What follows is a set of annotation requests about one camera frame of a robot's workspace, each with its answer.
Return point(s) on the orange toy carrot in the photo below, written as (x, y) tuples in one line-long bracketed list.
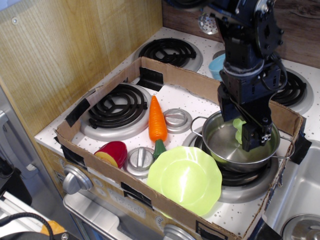
[(157, 128)]

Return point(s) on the silver oven door handle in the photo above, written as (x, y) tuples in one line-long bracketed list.
[(94, 221)]

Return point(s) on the light green plastic plate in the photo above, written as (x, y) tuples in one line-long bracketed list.
[(189, 177)]

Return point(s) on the black back right burner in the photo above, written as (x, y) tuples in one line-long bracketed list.
[(297, 93)]

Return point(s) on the hanging metal strainer spoon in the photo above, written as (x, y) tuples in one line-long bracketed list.
[(207, 24)]

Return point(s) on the light blue plastic bowl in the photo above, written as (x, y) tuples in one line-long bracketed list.
[(216, 65)]

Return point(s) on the black back left burner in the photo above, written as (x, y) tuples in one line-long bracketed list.
[(173, 51)]

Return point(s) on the orange object bottom left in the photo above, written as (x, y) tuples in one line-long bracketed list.
[(55, 227)]

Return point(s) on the silver stove knob front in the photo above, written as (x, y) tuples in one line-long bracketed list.
[(139, 161)]

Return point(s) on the light green toy broccoli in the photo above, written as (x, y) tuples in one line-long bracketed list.
[(238, 125)]

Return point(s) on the black burner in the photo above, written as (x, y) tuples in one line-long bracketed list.
[(297, 93), (173, 51), (244, 187), (121, 114)]

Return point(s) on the black front right burner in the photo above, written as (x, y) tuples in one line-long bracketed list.
[(244, 187)]

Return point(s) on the stainless steel pot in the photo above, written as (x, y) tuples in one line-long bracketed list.
[(219, 137)]

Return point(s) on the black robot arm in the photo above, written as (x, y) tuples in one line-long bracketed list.
[(248, 29)]

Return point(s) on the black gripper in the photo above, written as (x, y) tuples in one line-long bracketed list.
[(245, 94)]

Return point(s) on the silver oven knob left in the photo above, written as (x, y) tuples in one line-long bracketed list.
[(75, 180)]

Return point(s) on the black front left burner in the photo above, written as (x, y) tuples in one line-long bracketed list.
[(121, 114)]

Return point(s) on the silver stove knob centre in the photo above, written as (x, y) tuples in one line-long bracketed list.
[(177, 120)]

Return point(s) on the silver toy sink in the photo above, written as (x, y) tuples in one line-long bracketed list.
[(294, 209)]

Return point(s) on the silver stove knob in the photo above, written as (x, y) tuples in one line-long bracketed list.
[(139, 161), (177, 120)]

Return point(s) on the silver oven knob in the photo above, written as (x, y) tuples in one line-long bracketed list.
[(75, 180), (172, 232)]

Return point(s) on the silver oven knob right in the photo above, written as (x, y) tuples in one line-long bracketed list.
[(172, 232)]

